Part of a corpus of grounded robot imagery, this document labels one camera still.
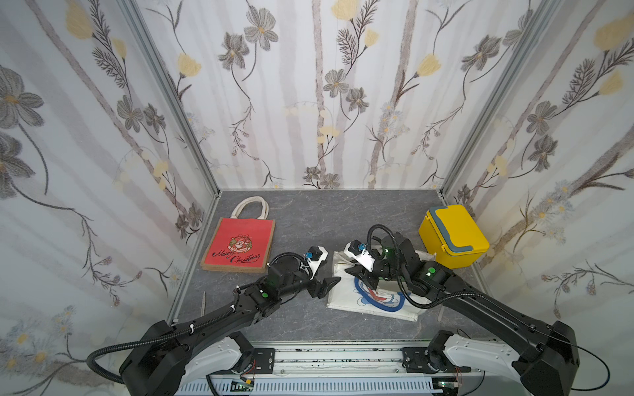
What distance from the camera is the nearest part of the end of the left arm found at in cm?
60

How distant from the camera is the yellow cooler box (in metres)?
0.86

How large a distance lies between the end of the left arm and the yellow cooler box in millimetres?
424
